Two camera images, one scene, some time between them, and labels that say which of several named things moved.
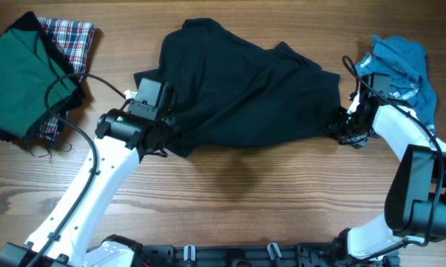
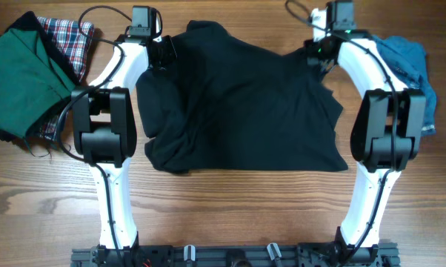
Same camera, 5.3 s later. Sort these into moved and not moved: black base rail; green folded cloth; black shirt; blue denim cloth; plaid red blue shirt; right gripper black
Moved: right gripper black; black shirt
Not moved: blue denim cloth; green folded cloth; black base rail; plaid red blue shirt
